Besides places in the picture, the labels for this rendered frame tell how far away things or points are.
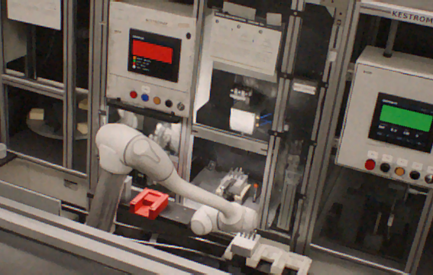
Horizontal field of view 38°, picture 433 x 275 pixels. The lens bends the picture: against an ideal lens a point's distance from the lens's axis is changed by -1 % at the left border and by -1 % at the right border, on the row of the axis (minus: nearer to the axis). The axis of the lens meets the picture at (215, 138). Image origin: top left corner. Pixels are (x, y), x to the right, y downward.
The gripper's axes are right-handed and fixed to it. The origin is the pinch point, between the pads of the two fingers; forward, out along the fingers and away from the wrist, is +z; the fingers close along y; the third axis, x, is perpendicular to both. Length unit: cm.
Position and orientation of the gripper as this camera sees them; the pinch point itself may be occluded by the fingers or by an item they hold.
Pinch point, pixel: (231, 186)
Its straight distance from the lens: 305.3
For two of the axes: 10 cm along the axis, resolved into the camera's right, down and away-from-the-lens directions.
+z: 3.7, -3.7, 8.5
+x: -9.2, -2.5, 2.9
